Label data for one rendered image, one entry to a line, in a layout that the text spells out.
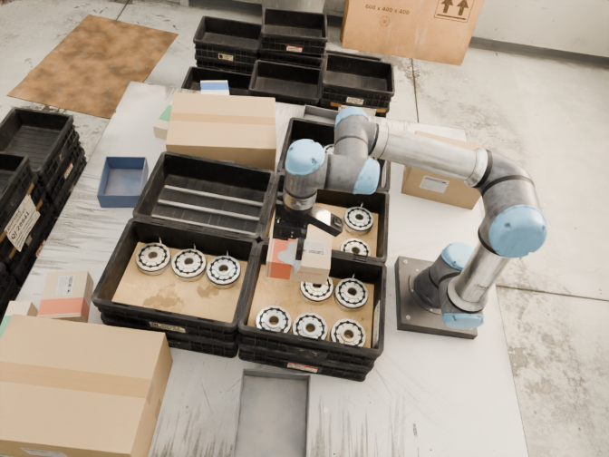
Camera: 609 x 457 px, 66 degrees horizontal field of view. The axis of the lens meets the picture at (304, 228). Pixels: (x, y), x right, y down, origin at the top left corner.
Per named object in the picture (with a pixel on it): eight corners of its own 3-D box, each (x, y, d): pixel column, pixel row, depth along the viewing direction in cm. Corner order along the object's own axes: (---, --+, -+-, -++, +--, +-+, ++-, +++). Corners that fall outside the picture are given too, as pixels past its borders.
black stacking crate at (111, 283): (256, 261, 152) (257, 240, 143) (236, 345, 134) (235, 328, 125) (137, 239, 152) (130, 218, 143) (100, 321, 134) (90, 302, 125)
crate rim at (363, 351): (385, 267, 144) (387, 263, 142) (381, 359, 126) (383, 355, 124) (258, 244, 144) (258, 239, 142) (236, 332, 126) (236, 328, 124)
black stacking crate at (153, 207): (273, 194, 170) (275, 172, 161) (256, 260, 152) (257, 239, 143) (167, 174, 170) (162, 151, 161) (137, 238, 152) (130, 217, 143)
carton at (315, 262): (328, 247, 129) (332, 231, 123) (325, 285, 122) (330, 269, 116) (270, 239, 129) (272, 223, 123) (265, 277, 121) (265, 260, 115)
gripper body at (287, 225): (275, 217, 117) (278, 184, 108) (309, 221, 117) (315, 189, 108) (272, 241, 112) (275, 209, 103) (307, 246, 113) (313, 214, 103)
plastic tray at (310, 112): (337, 161, 200) (339, 152, 196) (292, 151, 201) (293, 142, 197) (345, 121, 217) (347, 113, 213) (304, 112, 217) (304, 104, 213)
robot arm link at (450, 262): (462, 262, 157) (480, 239, 146) (467, 297, 149) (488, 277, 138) (428, 257, 156) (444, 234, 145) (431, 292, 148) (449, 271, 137)
